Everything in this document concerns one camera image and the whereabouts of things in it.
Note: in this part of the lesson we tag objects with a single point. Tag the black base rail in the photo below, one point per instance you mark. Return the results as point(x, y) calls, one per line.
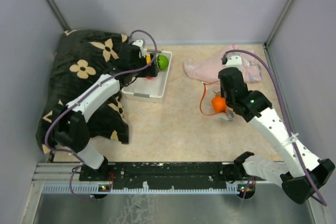
point(168, 175)

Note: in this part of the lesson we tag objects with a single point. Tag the green watermelon ball toy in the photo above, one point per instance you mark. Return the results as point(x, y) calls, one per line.
point(162, 62)

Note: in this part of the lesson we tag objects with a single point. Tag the white perforated plastic basket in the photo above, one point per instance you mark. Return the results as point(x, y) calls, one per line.
point(151, 90)

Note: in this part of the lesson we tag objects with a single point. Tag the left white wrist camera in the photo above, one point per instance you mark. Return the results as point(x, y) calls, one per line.
point(141, 44)

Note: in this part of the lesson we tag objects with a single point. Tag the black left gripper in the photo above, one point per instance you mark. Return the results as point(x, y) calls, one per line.
point(151, 70)

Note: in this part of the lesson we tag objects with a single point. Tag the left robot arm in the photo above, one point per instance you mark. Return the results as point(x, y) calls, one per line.
point(69, 126)

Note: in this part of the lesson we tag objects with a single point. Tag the pink crumpled cloth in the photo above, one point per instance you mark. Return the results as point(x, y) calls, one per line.
point(207, 70)

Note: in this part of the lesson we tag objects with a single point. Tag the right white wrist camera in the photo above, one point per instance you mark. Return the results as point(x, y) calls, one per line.
point(233, 61)

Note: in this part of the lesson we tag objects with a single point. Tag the orange fruit toy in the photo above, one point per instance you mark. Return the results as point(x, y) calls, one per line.
point(219, 104)

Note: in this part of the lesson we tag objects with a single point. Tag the yellow lemon toy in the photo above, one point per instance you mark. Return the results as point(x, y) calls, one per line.
point(148, 59)

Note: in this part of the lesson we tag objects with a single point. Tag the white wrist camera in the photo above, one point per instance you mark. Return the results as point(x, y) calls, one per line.
point(141, 44)
point(233, 61)

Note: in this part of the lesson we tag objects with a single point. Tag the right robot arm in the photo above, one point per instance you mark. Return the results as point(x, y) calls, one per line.
point(302, 172)

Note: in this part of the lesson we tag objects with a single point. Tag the black floral plush blanket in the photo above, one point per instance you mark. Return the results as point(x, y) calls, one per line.
point(82, 56)

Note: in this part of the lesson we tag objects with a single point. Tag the clear orange zip bag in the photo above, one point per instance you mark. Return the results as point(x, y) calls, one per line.
point(210, 91)

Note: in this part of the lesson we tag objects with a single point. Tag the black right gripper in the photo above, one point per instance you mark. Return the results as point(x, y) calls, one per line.
point(221, 91)

